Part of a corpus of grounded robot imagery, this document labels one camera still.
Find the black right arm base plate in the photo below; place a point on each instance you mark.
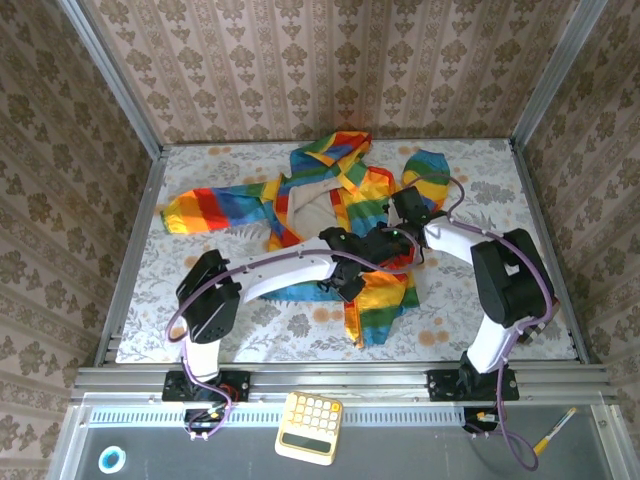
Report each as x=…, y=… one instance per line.
x=440, y=385

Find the yellow white pen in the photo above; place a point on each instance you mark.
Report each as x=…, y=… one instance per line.
x=555, y=431

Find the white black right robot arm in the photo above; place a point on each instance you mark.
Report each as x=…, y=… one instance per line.
x=492, y=345

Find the long aluminium table rail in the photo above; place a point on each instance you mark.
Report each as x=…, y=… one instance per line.
x=340, y=380

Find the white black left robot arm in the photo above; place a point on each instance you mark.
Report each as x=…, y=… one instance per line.
x=280, y=275

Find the cream calculator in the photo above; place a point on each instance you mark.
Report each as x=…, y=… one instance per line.
x=310, y=415

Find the floral tablecloth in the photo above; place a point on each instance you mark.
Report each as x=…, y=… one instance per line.
x=280, y=330

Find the grey metal shelf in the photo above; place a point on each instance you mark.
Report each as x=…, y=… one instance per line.
x=400, y=450

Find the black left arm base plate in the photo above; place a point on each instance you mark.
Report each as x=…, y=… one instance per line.
x=240, y=385

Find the blue tape roll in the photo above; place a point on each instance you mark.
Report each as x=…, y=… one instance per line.
x=101, y=459

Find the aluminium corner post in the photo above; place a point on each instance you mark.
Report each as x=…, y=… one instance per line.
x=557, y=75
x=114, y=80

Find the aluminium table side rail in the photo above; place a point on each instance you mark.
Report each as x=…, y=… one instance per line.
x=132, y=255
x=534, y=200

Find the rainbow striped zip jacket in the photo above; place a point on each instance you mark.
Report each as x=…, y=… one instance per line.
x=380, y=300

